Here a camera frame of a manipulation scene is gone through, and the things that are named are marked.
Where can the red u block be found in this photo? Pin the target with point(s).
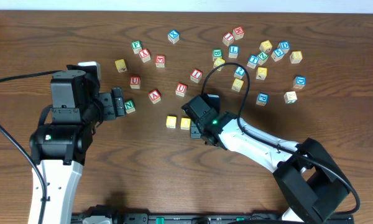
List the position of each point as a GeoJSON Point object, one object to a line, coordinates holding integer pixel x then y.
{"type": "Point", "coordinates": [181, 90]}
{"type": "Point", "coordinates": [135, 82]}

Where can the yellow block top right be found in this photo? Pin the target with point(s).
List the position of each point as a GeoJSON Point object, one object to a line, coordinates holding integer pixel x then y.
{"type": "Point", "coordinates": [265, 46]}

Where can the blue P block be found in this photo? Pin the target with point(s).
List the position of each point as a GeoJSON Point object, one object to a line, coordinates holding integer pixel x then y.
{"type": "Point", "coordinates": [262, 99]}

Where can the blue X block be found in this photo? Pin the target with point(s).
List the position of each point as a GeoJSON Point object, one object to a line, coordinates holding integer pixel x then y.
{"type": "Point", "coordinates": [173, 36]}

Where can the yellow block mid right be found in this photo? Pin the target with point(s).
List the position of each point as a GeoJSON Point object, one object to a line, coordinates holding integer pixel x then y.
{"type": "Point", "coordinates": [261, 73]}

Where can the green F block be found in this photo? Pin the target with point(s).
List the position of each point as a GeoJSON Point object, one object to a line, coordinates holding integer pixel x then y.
{"type": "Point", "coordinates": [136, 46]}

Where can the red i block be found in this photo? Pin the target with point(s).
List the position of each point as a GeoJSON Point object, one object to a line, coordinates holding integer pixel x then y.
{"type": "Point", "coordinates": [228, 39]}
{"type": "Point", "coordinates": [196, 75]}

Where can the red U block centre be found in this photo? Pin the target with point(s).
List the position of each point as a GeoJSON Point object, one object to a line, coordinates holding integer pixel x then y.
{"type": "Point", "coordinates": [181, 90]}

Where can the yellow O block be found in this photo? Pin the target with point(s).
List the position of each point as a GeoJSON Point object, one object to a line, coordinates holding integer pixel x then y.
{"type": "Point", "coordinates": [185, 124]}

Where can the red A block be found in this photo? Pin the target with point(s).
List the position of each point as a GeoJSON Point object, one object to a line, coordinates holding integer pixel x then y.
{"type": "Point", "coordinates": [154, 96]}

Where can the yellow C block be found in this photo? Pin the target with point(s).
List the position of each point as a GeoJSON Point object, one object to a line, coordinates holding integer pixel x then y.
{"type": "Point", "coordinates": [171, 122]}

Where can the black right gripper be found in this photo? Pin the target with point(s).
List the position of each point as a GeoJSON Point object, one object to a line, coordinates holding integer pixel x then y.
{"type": "Point", "coordinates": [195, 134]}

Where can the blue d block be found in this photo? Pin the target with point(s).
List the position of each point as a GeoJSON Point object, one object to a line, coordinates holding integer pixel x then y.
{"type": "Point", "coordinates": [284, 46]}
{"type": "Point", "coordinates": [299, 82]}

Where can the yellow block far left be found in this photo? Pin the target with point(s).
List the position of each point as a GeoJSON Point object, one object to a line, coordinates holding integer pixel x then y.
{"type": "Point", "coordinates": [121, 65]}

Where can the blue 5 block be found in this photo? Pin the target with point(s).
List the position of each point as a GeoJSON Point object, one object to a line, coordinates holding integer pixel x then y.
{"type": "Point", "coordinates": [277, 54]}

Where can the yellow block near R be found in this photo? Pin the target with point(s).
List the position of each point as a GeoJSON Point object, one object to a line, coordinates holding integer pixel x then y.
{"type": "Point", "coordinates": [237, 85]}

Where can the blue D block right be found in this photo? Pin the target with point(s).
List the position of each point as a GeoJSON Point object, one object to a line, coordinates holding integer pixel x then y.
{"type": "Point", "coordinates": [299, 82]}

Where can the red X block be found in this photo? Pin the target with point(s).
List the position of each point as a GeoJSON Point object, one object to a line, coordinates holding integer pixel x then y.
{"type": "Point", "coordinates": [144, 55]}

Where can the red I block top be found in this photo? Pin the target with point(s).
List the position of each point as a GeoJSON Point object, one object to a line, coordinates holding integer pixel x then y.
{"type": "Point", "coordinates": [228, 39]}

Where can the yellow 8 block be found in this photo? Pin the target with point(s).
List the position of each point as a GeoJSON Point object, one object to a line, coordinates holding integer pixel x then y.
{"type": "Point", "coordinates": [296, 57]}

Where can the blue T block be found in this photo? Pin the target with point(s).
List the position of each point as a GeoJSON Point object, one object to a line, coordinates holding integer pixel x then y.
{"type": "Point", "coordinates": [253, 61]}

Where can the red U block left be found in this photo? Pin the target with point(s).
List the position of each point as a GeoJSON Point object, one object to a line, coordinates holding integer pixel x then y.
{"type": "Point", "coordinates": [135, 82]}

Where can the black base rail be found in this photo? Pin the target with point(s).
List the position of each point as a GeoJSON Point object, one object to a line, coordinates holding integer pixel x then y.
{"type": "Point", "coordinates": [104, 214]}

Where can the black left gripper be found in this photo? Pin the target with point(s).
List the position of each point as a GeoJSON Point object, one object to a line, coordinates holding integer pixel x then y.
{"type": "Point", "coordinates": [109, 104]}

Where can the red I block centre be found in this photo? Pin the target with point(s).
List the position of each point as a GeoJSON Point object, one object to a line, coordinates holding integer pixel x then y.
{"type": "Point", "coordinates": [196, 75]}

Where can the green B block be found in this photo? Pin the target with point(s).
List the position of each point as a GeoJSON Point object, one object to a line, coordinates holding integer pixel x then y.
{"type": "Point", "coordinates": [217, 53]}

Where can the yellow block near B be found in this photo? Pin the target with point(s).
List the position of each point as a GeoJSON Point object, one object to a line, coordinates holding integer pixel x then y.
{"type": "Point", "coordinates": [218, 62]}

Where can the plain wooden block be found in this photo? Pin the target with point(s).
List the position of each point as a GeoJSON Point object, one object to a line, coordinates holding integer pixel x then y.
{"type": "Point", "coordinates": [290, 97]}

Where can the green Z block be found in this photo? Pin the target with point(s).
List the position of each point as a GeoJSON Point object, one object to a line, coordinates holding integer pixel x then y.
{"type": "Point", "coordinates": [263, 57]}

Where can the red E block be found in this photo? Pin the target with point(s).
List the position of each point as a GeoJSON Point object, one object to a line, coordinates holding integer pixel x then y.
{"type": "Point", "coordinates": [160, 61]}

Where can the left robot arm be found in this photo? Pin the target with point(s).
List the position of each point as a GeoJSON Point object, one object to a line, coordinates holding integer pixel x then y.
{"type": "Point", "coordinates": [64, 134]}

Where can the blue L block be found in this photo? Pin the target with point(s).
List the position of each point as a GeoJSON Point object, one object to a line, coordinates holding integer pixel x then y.
{"type": "Point", "coordinates": [233, 51]}

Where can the red W block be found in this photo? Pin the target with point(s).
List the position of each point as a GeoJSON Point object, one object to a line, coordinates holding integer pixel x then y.
{"type": "Point", "coordinates": [238, 33]}

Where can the blue D block top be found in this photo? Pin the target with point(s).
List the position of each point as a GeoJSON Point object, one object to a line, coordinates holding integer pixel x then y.
{"type": "Point", "coordinates": [284, 46]}

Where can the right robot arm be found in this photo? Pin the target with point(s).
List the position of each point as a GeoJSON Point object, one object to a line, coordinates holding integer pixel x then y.
{"type": "Point", "coordinates": [311, 182]}

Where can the green N block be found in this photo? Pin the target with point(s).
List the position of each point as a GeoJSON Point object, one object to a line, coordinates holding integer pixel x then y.
{"type": "Point", "coordinates": [129, 106]}

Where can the blue 2 block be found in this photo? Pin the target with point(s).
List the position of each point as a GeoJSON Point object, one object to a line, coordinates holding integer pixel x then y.
{"type": "Point", "coordinates": [239, 73]}

